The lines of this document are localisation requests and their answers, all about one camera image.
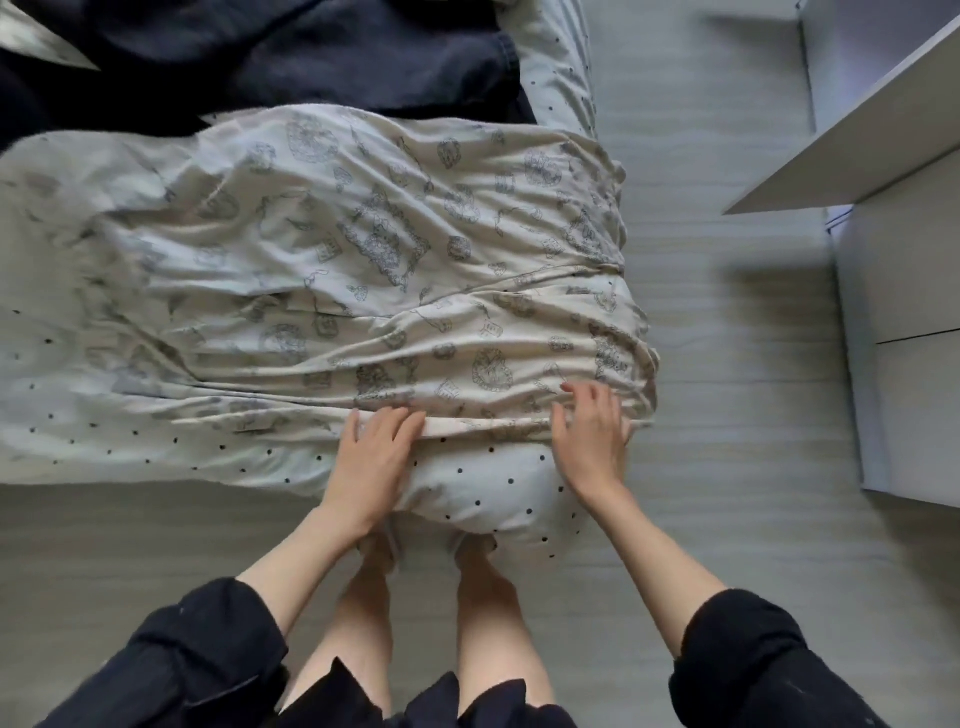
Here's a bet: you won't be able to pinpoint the person's left hand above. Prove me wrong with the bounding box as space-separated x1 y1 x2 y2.
319 405 429 542

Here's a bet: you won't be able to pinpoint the person's right hand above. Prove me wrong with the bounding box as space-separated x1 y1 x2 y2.
549 378 639 512

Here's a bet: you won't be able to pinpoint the cream printed pyjama trousers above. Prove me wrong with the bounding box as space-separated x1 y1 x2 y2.
0 102 662 452

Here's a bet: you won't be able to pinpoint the light grey wardrobe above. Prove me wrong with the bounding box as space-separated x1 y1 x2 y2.
724 0 960 512

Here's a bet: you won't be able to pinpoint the dark navy jeans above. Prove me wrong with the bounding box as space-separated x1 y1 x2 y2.
225 0 539 125

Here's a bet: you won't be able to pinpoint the black soft trousers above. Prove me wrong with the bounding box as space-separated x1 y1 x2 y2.
0 0 257 152

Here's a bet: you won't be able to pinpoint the person's right forearm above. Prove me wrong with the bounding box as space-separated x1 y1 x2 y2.
585 480 887 728

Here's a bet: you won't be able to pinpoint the person's bare leg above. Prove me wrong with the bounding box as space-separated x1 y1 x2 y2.
282 532 399 714
454 537 557 714

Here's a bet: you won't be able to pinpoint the person's black shorts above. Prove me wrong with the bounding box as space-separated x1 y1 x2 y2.
270 657 579 728

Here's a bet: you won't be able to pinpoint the white dotted bed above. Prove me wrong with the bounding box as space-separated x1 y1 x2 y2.
0 0 662 564

